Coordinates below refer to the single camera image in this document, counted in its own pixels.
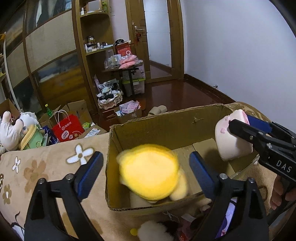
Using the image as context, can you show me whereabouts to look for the purple haired doll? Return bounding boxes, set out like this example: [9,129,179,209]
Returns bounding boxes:
[216,197,237,238]

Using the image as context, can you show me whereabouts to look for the pink swirl plush cushion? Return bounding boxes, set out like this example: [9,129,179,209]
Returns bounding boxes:
[215,109,253,161]

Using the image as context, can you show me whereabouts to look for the white round plush toy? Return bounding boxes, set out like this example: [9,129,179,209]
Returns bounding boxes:
[137,220,174,241]

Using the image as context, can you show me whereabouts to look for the yellow round plush toy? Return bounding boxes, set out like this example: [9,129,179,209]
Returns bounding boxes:
[116,144,189,203]

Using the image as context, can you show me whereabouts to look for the pink plush toy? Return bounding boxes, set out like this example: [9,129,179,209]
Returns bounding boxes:
[177,221,196,241]

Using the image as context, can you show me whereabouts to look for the right hand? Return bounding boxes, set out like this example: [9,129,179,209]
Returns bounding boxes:
[270,175,296,210]

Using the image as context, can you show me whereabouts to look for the beige floral blanket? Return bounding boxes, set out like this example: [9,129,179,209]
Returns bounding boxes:
[0,101,285,241]

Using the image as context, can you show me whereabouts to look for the cardboard box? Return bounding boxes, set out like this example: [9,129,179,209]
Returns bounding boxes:
[105,102,267,215]

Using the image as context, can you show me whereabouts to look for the green yellow plush bag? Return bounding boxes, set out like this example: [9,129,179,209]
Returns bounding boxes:
[18,125,46,151]

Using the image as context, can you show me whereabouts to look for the white plush rabbit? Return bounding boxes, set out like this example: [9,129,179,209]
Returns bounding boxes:
[1,111,23,151]

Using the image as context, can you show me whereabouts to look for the red paper shopping bag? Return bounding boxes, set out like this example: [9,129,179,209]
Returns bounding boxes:
[52,109,85,142]

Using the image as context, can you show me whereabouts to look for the beige slippers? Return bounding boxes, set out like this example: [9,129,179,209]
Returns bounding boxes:
[148,105,168,116]

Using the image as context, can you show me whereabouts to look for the green bottle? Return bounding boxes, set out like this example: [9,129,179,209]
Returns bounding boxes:
[45,104,53,118]

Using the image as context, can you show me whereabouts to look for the white storage bin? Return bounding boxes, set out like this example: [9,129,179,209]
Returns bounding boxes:
[122,64,145,97]

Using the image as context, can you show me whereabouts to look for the lace basket with items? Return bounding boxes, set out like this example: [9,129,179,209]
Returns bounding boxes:
[97,79,123,110]

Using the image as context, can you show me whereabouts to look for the small black side table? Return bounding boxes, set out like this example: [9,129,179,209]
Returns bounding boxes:
[102,62,144,96]

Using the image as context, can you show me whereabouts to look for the wooden door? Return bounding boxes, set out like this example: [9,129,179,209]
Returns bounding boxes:
[125,0,184,83]

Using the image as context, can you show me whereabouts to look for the wooden wardrobe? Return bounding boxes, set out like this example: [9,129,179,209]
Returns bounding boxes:
[1,1,95,113]

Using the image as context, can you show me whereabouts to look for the red gift box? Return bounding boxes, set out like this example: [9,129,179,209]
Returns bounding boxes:
[115,42,132,56]

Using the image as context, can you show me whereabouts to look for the wooden corner shelf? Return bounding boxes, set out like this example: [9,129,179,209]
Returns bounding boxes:
[72,0,121,117]

